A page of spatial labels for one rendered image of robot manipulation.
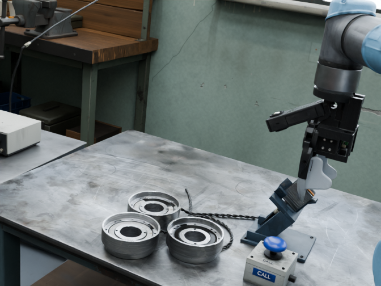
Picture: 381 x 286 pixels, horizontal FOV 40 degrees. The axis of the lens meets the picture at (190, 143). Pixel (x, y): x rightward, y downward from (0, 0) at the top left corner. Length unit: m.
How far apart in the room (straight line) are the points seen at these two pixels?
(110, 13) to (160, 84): 0.45
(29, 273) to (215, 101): 1.30
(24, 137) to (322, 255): 0.99
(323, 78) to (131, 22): 1.92
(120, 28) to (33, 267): 1.36
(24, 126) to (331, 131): 1.02
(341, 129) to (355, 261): 0.27
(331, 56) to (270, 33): 1.64
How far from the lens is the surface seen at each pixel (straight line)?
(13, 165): 1.59
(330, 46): 0.90
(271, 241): 0.90
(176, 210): 1.02
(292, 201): 1.01
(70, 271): 1.35
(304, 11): 2.38
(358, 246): 1.12
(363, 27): 0.84
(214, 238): 0.97
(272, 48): 2.53
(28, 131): 1.68
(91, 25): 2.90
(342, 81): 0.90
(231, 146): 2.71
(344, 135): 0.92
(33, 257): 2.01
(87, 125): 2.50
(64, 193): 1.16
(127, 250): 0.92
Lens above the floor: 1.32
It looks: 20 degrees down
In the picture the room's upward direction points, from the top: 7 degrees clockwise
